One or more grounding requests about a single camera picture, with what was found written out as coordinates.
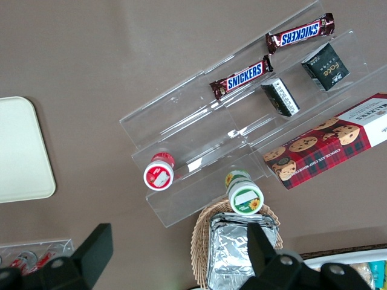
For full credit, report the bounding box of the oval light wicker basket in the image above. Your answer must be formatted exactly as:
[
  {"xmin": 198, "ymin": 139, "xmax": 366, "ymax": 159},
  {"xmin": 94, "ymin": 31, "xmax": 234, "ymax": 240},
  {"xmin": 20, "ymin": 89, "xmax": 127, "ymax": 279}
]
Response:
[{"xmin": 190, "ymin": 199, "xmax": 285, "ymax": 290}]

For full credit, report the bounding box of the clear acrylic bottle rack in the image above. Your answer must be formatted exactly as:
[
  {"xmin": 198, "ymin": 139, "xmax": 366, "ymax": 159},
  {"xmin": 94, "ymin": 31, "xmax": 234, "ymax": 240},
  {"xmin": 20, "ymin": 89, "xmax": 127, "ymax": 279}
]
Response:
[{"xmin": 0, "ymin": 238, "xmax": 75, "ymax": 272}]

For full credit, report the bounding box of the beige plastic tray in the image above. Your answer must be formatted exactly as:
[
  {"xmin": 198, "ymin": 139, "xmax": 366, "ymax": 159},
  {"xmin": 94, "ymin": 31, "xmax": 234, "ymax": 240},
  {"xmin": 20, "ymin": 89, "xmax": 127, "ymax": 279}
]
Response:
[{"xmin": 0, "ymin": 95, "xmax": 57, "ymax": 204}]

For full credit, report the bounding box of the white rectangular snack bin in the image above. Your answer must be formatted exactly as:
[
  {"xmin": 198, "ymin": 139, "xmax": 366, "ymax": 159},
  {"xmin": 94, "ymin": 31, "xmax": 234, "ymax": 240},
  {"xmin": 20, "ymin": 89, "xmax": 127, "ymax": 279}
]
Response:
[{"xmin": 302, "ymin": 249, "xmax": 387, "ymax": 290}]

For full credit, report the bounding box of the red tartan cookie box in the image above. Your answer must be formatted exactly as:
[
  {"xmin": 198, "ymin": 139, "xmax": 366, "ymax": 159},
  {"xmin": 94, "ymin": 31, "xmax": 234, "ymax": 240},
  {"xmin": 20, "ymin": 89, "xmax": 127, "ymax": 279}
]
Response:
[{"xmin": 262, "ymin": 92, "xmax": 387, "ymax": 190}]

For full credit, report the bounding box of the clear acrylic stepped display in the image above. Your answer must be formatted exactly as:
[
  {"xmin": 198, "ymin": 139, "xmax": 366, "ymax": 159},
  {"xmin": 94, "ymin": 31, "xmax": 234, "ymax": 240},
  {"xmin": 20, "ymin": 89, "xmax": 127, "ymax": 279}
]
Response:
[{"xmin": 119, "ymin": 0, "xmax": 387, "ymax": 229}]

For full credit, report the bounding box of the teal snack pack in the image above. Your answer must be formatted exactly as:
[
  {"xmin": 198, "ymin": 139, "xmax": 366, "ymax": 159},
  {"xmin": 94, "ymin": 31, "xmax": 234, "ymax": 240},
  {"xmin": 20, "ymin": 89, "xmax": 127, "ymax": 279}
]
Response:
[{"xmin": 372, "ymin": 260, "xmax": 387, "ymax": 289}]

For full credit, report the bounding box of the red lid yogurt cup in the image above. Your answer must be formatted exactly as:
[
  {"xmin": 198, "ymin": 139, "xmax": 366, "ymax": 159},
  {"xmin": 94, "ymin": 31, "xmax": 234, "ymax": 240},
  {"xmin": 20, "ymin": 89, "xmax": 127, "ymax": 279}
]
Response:
[{"xmin": 143, "ymin": 152, "xmax": 176, "ymax": 192}]

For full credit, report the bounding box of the brown Snickers bar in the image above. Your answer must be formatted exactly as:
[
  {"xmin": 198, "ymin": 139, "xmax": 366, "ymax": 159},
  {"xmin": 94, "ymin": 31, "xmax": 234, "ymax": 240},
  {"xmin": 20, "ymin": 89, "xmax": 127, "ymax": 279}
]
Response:
[
  {"xmin": 265, "ymin": 12, "xmax": 336, "ymax": 55},
  {"xmin": 209, "ymin": 54, "xmax": 275, "ymax": 100}
]

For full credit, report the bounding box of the black box with gold print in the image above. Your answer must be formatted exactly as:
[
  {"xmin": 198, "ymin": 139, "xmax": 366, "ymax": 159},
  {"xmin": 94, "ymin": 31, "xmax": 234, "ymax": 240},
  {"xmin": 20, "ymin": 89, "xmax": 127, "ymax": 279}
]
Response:
[{"xmin": 301, "ymin": 42, "xmax": 351, "ymax": 91}]

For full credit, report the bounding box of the black box with white side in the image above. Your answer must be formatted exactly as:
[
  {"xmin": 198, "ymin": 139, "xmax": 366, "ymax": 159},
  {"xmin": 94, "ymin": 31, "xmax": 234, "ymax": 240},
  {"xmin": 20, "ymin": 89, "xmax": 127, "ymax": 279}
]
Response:
[{"xmin": 260, "ymin": 77, "xmax": 301, "ymax": 118}]

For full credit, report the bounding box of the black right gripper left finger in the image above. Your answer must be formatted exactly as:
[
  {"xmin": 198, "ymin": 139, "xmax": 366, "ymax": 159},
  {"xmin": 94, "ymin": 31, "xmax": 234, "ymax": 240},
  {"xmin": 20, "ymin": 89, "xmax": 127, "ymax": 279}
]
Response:
[{"xmin": 45, "ymin": 224, "xmax": 114, "ymax": 290}]

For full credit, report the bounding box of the green lid yogurt cup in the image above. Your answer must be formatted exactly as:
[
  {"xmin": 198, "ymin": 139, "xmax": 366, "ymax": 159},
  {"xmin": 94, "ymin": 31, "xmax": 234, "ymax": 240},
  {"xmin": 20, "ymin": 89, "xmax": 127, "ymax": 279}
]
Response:
[{"xmin": 224, "ymin": 169, "xmax": 265, "ymax": 215}]

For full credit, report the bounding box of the clear bag of crackers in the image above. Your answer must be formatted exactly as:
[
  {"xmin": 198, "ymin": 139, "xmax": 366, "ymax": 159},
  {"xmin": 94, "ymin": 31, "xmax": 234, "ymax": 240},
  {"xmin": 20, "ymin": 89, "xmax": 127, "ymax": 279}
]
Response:
[{"xmin": 347, "ymin": 262, "xmax": 374, "ymax": 286}]

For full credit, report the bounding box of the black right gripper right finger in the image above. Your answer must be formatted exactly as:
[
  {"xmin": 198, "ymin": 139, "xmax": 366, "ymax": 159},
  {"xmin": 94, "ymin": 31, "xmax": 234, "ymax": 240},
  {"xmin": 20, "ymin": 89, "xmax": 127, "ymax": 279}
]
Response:
[{"xmin": 244, "ymin": 223, "xmax": 315, "ymax": 290}]

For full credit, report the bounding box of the stack of foil trays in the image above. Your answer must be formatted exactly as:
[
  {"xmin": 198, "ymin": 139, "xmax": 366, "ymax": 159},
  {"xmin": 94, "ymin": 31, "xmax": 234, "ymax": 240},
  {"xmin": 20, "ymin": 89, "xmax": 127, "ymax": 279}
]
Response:
[{"xmin": 207, "ymin": 212, "xmax": 281, "ymax": 290}]

